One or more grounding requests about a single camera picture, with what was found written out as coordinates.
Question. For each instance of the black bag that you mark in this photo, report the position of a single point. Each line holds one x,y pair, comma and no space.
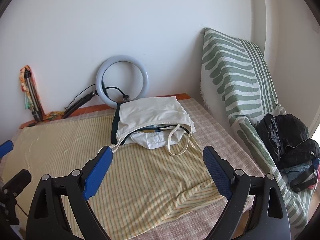
287,140

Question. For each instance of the white folded clothes pile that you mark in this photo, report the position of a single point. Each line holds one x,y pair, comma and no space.
152,137

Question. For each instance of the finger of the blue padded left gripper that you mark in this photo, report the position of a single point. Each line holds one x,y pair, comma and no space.
5,148

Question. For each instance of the white camisole top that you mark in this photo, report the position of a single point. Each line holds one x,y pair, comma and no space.
145,112

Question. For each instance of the green white striped blanket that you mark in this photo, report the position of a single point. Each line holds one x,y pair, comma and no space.
239,75

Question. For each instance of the black ring light stand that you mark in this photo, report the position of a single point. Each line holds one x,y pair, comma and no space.
74,106

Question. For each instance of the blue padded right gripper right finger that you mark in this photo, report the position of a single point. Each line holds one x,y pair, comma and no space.
220,170

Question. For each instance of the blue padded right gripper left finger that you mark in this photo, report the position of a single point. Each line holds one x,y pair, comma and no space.
94,171

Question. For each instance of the white ring light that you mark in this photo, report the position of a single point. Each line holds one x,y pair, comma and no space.
121,78

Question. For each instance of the dark green folded garment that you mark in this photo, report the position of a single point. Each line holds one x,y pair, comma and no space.
115,125

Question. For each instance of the silver folded tripod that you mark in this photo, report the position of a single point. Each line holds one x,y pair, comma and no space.
35,110

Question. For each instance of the yellow striped cloth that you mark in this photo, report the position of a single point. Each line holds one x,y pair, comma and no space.
142,188

